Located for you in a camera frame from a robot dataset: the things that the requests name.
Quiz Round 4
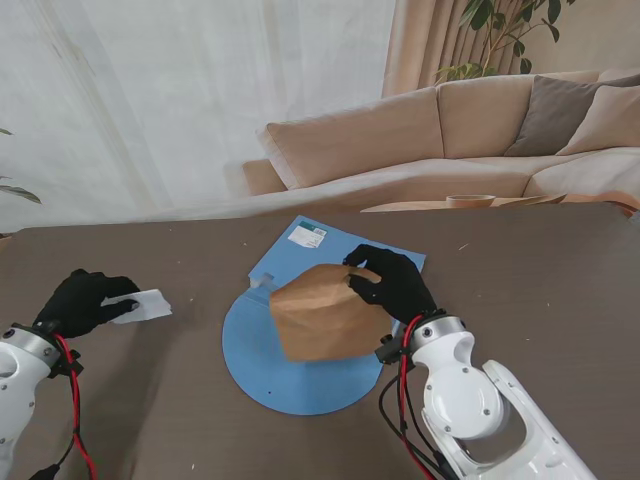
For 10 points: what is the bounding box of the round wooden bowl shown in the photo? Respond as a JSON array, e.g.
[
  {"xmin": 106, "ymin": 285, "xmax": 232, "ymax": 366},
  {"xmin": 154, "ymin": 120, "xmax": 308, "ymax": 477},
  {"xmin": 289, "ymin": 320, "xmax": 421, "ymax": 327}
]
[{"xmin": 445, "ymin": 193, "xmax": 497, "ymax": 209}]

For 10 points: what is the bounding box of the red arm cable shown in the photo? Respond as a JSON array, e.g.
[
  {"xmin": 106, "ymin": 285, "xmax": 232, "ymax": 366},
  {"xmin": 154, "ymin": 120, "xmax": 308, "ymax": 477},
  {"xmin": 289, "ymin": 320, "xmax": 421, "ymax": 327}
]
[
  {"xmin": 52, "ymin": 333, "xmax": 96, "ymax": 480},
  {"xmin": 397, "ymin": 314, "xmax": 441, "ymax": 480}
]

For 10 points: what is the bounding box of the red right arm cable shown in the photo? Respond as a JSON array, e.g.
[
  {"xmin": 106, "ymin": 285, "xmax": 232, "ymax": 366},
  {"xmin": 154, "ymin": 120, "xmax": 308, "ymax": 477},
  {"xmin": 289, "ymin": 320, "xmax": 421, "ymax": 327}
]
[{"xmin": 397, "ymin": 314, "xmax": 441, "ymax": 480}]

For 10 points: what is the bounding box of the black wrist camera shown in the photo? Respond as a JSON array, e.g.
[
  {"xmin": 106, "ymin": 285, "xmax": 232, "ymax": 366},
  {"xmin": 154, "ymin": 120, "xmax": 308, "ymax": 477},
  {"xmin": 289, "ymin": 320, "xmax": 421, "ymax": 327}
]
[
  {"xmin": 48, "ymin": 348, "xmax": 84, "ymax": 379},
  {"xmin": 373, "ymin": 333, "xmax": 405, "ymax": 362}
]

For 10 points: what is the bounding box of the light wooden coffee table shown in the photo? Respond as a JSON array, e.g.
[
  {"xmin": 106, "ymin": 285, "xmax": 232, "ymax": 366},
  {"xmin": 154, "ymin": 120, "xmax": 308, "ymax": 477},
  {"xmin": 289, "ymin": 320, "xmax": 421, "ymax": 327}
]
[{"xmin": 359, "ymin": 193, "xmax": 569, "ymax": 214}]

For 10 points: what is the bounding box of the green leafy tall plant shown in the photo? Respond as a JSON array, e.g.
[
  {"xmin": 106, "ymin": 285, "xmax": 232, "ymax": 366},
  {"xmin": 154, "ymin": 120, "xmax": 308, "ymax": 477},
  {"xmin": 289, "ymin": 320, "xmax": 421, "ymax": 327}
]
[{"xmin": 432, "ymin": 0, "xmax": 576, "ymax": 84}]

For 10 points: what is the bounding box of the white letter paper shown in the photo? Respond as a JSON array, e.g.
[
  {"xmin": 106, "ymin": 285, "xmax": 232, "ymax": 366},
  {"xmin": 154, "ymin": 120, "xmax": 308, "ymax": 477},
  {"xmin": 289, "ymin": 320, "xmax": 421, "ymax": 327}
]
[{"xmin": 99, "ymin": 288, "xmax": 174, "ymax": 325}]

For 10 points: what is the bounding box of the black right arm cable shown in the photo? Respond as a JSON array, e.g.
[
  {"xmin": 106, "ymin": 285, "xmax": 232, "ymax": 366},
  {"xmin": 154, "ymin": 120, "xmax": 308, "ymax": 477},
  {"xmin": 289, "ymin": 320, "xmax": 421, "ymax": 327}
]
[{"xmin": 378, "ymin": 369, "xmax": 436, "ymax": 476}]

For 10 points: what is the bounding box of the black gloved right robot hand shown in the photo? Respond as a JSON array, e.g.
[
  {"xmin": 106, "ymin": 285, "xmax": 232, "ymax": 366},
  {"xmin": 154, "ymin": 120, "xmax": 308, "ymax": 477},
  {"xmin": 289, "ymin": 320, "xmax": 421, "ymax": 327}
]
[{"xmin": 342, "ymin": 243, "xmax": 439, "ymax": 335}]

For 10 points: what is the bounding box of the dark green long-leaf plant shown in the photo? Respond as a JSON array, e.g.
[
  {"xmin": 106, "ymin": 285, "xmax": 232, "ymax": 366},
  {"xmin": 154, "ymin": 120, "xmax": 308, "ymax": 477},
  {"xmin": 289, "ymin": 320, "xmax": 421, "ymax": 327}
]
[{"xmin": 0, "ymin": 127, "xmax": 44, "ymax": 205}]

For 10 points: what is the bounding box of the red left arm cable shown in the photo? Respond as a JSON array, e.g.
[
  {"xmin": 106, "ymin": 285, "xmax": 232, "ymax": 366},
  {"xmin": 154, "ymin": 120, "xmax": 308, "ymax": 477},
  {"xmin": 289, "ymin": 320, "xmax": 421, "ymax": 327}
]
[{"xmin": 52, "ymin": 333, "xmax": 96, "ymax": 480}]

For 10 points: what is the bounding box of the beige pleated curtain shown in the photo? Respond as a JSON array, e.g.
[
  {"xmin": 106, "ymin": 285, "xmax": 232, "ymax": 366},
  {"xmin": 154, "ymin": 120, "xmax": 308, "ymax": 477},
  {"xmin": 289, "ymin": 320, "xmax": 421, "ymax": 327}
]
[{"xmin": 382, "ymin": 0, "xmax": 536, "ymax": 99}]

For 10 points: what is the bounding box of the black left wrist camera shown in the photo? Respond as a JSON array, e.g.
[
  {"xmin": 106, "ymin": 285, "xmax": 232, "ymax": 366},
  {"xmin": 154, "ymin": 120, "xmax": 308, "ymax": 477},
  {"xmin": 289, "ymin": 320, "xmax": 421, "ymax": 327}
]
[{"xmin": 48, "ymin": 348, "xmax": 84, "ymax": 379}]

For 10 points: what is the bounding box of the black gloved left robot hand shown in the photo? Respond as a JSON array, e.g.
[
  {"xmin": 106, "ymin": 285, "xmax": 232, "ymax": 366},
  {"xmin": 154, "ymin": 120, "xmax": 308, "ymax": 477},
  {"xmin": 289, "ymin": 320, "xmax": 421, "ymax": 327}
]
[{"xmin": 32, "ymin": 268, "xmax": 142, "ymax": 340}]

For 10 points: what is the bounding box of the white sheer curtain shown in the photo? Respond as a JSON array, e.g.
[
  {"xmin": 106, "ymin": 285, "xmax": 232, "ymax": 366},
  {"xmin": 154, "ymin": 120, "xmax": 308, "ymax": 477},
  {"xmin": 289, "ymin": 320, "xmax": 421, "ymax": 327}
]
[{"xmin": 0, "ymin": 0, "xmax": 401, "ymax": 236}]

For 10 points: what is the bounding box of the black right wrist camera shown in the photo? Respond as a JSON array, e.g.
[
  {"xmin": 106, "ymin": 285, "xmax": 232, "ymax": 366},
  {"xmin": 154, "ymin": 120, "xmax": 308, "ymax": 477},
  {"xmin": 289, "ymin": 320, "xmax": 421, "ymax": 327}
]
[{"xmin": 373, "ymin": 333, "xmax": 405, "ymax": 362}]

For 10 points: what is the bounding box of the brown paper envelope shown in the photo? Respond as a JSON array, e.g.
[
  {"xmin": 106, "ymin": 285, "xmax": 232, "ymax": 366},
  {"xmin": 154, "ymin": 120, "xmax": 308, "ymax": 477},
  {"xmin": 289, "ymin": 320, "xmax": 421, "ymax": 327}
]
[{"xmin": 268, "ymin": 263, "xmax": 394, "ymax": 364}]

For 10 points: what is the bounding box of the white label sticker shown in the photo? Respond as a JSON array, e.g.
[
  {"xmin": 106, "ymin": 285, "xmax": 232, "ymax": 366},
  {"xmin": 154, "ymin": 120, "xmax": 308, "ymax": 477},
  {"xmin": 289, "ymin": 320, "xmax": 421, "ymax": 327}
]
[{"xmin": 291, "ymin": 224, "xmax": 329, "ymax": 250}]

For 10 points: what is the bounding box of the grey sofa cushion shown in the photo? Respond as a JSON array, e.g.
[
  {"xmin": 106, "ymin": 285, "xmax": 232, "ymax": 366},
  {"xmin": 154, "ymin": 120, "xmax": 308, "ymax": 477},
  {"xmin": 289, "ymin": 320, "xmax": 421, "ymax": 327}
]
[{"xmin": 504, "ymin": 74, "xmax": 601, "ymax": 157}]

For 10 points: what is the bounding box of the beige sofa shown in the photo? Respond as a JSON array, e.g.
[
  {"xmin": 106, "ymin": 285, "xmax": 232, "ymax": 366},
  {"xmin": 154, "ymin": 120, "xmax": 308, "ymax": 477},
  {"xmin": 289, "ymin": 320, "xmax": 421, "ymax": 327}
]
[{"xmin": 242, "ymin": 67, "xmax": 640, "ymax": 211}]

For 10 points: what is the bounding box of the beige sofa cushion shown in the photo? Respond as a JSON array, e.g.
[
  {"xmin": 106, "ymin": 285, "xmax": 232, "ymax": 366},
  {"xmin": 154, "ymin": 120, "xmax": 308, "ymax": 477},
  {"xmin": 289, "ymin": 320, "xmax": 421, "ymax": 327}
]
[{"xmin": 557, "ymin": 83, "xmax": 640, "ymax": 156}]

